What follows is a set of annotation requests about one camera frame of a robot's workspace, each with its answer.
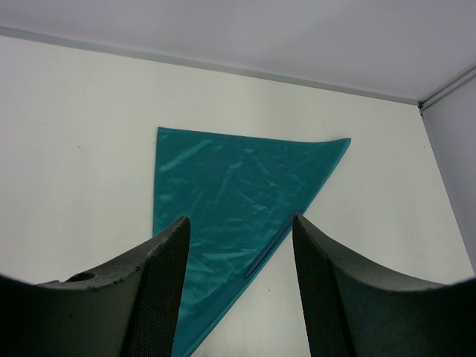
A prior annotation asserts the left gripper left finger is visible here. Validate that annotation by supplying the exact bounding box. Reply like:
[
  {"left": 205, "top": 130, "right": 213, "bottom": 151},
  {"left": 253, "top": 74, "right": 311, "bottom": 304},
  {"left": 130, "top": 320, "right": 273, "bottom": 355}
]
[{"left": 1, "top": 217, "right": 190, "bottom": 356}]

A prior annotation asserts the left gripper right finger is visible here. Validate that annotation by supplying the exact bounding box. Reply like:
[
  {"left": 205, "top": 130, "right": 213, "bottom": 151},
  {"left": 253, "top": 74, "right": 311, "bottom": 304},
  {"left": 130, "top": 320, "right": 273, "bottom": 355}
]
[{"left": 292, "top": 214, "right": 475, "bottom": 356}]

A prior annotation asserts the teal cloth napkin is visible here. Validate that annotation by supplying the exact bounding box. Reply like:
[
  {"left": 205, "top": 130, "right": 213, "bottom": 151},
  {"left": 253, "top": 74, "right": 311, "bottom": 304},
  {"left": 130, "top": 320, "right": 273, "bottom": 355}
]
[{"left": 152, "top": 127, "right": 351, "bottom": 356}]

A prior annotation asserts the right aluminium frame post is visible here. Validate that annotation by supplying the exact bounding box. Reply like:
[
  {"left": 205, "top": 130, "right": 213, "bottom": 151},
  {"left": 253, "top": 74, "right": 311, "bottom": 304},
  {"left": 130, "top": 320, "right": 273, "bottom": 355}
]
[{"left": 418, "top": 62, "right": 476, "bottom": 111}]

